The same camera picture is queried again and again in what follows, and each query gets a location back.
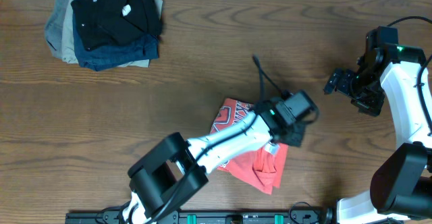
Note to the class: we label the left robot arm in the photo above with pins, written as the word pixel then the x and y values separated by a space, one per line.
pixel 175 169

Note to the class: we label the navy blue folded garment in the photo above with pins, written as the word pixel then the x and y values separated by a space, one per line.
pixel 109 56

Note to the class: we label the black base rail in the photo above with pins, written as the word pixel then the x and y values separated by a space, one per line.
pixel 297 215

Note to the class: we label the black folded shirt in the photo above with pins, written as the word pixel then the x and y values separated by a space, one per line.
pixel 115 22

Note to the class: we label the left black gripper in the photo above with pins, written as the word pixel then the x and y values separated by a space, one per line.
pixel 300 138

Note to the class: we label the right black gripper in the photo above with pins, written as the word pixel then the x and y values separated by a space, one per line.
pixel 371 106

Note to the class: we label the beige folded garment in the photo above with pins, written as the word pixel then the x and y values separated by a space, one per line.
pixel 67 39

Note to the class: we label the red t-shirt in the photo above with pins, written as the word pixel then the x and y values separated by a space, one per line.
pixel 260 168

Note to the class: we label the grey folded garment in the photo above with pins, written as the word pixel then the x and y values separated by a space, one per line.
pixel 53 29

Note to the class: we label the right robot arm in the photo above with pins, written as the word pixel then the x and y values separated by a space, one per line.
pixel 389 71

